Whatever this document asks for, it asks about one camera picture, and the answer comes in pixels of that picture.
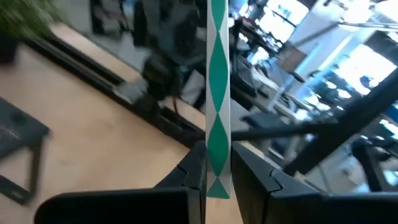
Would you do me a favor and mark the table knife teal-white handle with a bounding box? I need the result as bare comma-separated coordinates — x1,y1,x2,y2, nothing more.
205,0,233,200

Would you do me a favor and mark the cardboard box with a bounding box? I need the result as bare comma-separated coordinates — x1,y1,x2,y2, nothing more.
275,42,308,75

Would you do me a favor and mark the black aluminium rig frame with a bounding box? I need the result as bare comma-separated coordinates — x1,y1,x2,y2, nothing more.
24,23,398,194

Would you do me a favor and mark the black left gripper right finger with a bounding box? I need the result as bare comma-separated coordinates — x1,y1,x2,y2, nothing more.
231,141,398,224

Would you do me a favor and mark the potted green artificial plant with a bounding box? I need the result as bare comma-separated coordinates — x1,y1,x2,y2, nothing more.
0,0,65,65

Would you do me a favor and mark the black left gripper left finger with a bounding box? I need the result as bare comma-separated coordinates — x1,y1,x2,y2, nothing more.
34,140,208,224

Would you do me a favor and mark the black perforated metal shelf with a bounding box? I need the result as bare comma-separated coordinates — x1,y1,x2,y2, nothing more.
0,95,52,206

